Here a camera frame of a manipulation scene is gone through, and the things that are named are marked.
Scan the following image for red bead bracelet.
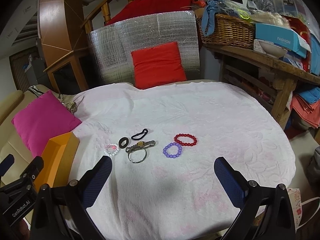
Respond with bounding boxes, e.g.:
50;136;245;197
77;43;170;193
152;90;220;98
173;133;198;147

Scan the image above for silver metal bangle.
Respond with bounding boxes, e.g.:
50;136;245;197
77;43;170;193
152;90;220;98
127;148;148;164

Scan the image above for thin black hair elastic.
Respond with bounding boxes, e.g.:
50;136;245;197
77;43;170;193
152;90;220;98
131;128;149;141

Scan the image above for purple bead bracelet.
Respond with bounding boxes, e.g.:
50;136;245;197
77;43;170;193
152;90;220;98
162;142;183;159

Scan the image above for blue cloth in basket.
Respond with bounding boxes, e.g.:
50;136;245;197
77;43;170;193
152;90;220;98
201;0;239;36

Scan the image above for wooden cabinet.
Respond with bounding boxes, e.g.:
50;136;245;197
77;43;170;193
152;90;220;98
38;0;101;94

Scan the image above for wicker basket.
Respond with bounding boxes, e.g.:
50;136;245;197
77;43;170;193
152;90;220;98
196;14;255;49

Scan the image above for blue fashion box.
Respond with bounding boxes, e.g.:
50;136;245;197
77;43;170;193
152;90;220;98
255;23;311;58

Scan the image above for large red cushion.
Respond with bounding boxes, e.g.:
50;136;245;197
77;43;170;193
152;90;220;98
105;0;194;25

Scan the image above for folded coral towels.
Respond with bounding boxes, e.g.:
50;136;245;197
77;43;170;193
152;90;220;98
291;95;319;128

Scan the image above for white pink floral blanket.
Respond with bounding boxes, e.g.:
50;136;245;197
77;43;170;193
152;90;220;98
69;82;296;239

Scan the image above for orange cardboard box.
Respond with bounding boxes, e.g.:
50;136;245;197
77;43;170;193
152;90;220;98
34;132;80;192

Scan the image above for silver foil insulation sheet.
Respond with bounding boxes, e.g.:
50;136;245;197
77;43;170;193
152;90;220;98
88;11;200;85

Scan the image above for magenta pillow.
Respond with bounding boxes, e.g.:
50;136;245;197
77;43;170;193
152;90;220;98
11;90;82;157

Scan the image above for white pearl bead bracelet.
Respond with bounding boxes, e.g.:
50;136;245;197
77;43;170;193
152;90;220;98
103;146;119;158

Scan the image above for patterned beige cloth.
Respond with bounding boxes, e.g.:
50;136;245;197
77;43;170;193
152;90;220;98
57;94;78;114

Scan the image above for small red pillow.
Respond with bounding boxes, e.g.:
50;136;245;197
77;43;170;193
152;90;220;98
131;42;187;89

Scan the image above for silver gold wristwatch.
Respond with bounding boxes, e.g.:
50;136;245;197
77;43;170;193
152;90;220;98
125;140;156;154

